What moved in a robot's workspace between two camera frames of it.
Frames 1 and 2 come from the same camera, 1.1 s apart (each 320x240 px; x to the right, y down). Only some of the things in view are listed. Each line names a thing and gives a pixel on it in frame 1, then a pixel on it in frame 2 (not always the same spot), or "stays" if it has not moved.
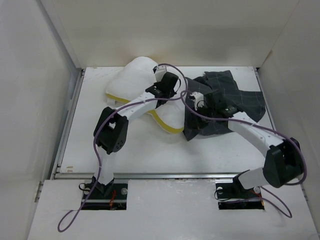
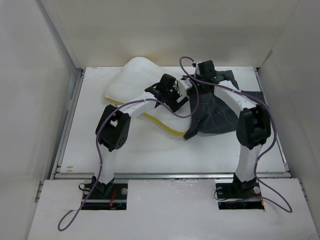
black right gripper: (198, 120) → (197, 76)
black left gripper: (172, 93) stays
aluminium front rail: (212, 176) stays
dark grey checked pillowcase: (211, 99) stays
